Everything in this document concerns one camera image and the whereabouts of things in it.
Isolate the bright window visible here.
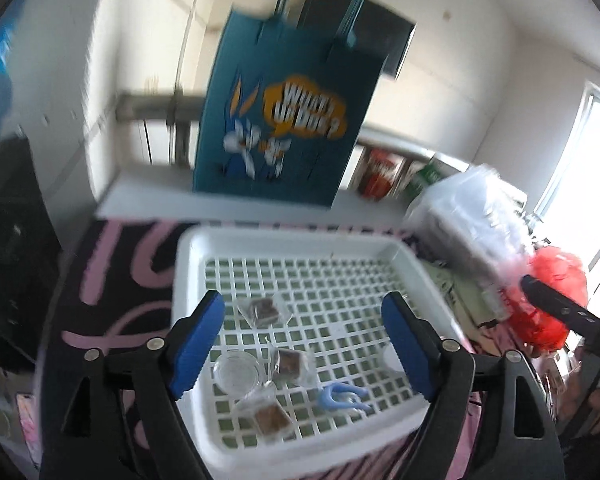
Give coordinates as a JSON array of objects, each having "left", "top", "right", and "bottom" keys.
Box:
[{"left": 530, "top": 80, "right": 600, "bottom": 271}]

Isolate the clear plastic bag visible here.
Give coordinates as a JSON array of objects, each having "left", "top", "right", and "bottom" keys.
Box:
[{"left": 405, "top": 165, "right": 531, "bottom": 321}]

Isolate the cartoon printed mat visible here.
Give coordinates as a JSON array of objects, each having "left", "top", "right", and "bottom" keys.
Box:
[{"left": 35, "top": 217, "right": 581, "bottom": 480}]

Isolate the blue plastic clip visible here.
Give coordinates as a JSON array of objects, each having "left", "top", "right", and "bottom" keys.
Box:
[{"left": 317, "top": 382, "right": 368, "bottom": 413}]

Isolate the white perforated plastic tray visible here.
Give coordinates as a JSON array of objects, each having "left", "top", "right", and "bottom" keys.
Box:
[{"left": 172, "top": 225, "right": 463, "bottom": 476}]

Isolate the clear round jar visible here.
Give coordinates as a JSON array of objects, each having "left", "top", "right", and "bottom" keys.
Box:
[{"left": 212, "top": 352, "right": 261, "bottom": 393}]

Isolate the green box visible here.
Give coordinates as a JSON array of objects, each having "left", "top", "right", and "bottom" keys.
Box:
[{"left": 410, "top": 157, "right": 453, "bottom": 201}]

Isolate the blue water jug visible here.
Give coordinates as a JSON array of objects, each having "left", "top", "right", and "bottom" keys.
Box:
[{"left": 0, "top": 0, "right": 28, "bottom": 161}]

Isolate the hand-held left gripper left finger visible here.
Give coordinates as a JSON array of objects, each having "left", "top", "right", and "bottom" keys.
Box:
[{"left": 40, "top": 290, "right": 226, "bottom": 480}]

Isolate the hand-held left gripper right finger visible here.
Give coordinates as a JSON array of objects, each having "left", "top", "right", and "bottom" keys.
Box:
[{"left": 381, "top": 290, "right": 566, "bottom": 480}]

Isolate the white lidded round jar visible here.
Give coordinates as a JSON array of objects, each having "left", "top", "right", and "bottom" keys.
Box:
[{"left": 382, "top": 342, "right": 411, "bottom": 373}]

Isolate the red sauce jar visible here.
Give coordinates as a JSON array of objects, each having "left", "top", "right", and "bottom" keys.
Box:
[{"left": 357, "top": 147, "right": 406, "bottom": 201}]

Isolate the teal cartoon tote bag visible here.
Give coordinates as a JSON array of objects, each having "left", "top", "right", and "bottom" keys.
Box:
[{"left": 192, "top": 0, "right": 383, "bottom": 208}]

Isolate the black water dispenser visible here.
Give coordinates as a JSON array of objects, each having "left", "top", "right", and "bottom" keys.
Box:
[{"left": 0, "top": 135, "right": 63, "bottom": 376}]

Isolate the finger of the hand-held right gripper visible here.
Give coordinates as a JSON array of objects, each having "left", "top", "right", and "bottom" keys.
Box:
[{"left": 521, "top": 274, "right": 600, "bottom": 346}]

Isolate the red plastic bag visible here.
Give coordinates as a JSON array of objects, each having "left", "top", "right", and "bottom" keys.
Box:
[{"left": 505, "top": 250, "right": 588, "bottom": 351}]

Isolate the black wall television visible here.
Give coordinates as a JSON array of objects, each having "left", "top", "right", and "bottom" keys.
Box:
[{"left": 297, "top": 0, "right": 416, "bottom": 81}]

